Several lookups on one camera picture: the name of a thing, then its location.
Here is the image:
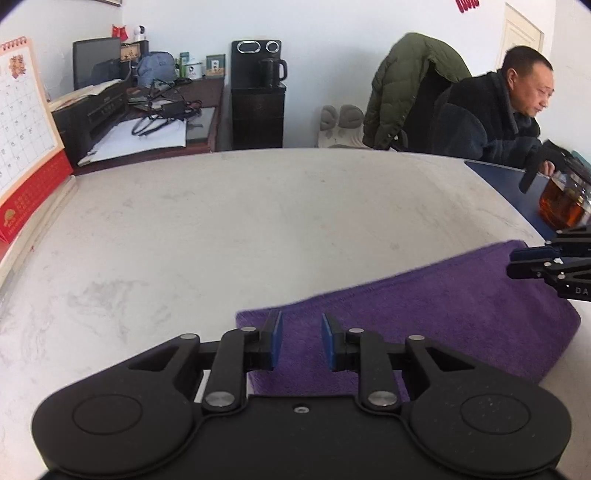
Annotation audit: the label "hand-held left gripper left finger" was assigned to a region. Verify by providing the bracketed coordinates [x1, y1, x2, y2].
[128, 309, 284, 414]

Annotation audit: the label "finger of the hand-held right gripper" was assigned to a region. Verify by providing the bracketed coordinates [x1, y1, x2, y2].
[506, 259, 578, 284]
[509, 246, 563, 265]

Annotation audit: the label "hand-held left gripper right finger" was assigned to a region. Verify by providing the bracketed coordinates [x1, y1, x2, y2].
[320, 312, 476, 413]

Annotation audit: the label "purple towel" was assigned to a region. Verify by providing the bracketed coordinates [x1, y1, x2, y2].
[235, 239, 583, 402]

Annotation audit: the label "glass teapot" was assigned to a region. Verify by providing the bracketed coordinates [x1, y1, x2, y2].
[519, 140, 591, 232]

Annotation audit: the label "black office chair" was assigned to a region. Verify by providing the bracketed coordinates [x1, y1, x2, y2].
[392, 64, 456, 153]

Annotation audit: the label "green padded jacket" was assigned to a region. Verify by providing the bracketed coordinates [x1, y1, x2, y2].
[363, 32, 473, 151]

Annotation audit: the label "dark wooden desk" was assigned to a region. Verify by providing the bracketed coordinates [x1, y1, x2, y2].
[73, 76, 226, 176]

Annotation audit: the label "white door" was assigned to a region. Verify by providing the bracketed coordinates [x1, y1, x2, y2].
[496, 2, 546, 70]

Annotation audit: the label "black water dispenser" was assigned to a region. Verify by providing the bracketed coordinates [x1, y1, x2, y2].
[230, 39, 288, 150]

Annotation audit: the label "white paper sheets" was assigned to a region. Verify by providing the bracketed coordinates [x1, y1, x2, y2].
[77, 119, 188, 167]

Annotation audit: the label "black kettle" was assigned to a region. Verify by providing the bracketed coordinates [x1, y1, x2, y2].
[258, 57, 289, 89]

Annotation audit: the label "red cover book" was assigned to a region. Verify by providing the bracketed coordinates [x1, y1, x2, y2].
[0, 174, 79, 289]

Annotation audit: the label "small black printer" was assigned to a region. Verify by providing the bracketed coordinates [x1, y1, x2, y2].
[49, 80, 130, 167]

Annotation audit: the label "blue bag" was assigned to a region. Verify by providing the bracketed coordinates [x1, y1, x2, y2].
[135, 51, 177, 88]

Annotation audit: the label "papers on printer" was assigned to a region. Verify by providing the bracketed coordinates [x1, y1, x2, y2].
[49, 79, 123, 112]

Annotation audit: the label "wooden framed plaque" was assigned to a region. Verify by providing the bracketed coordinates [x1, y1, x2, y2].
[119, 40, 150, 64]

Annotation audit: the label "red desk calendar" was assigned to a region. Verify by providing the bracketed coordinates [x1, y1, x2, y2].
[0, 36, 75, 243]

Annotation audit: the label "black monitor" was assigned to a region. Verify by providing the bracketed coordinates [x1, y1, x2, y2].
[72, 36, 123, 91]

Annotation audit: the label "black cables with adapter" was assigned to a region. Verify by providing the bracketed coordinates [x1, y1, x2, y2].
[131, 78, 204, 137]

